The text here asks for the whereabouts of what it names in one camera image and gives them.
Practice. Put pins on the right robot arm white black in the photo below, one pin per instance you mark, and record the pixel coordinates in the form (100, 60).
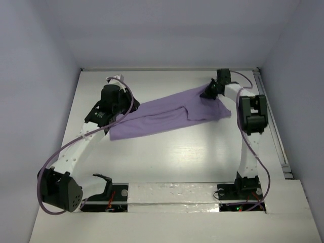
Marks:
(252, 119)

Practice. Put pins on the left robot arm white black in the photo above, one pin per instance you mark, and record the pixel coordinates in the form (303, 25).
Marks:
(57, 189)

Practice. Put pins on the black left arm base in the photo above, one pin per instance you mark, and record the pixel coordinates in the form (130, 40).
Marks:
(115, 202)

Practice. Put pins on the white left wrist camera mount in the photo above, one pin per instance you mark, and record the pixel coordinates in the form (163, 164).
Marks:
(119, 78)

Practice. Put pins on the aluminium rail right side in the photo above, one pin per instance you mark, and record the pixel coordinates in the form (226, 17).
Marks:
(284, 163)

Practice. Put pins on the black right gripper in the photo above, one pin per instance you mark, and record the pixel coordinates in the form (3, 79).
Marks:
(213, 88)

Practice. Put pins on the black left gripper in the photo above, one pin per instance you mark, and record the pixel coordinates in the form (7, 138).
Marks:
(126, 94)

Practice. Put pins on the purple t shirt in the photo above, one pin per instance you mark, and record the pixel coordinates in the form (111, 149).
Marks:
(172, 112)

